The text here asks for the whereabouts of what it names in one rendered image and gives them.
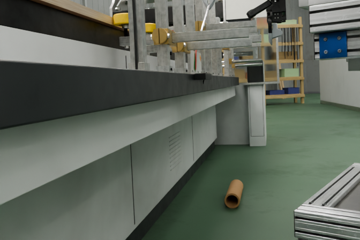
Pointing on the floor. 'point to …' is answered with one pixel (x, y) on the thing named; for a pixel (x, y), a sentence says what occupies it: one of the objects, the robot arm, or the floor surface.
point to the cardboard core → (234, 194)
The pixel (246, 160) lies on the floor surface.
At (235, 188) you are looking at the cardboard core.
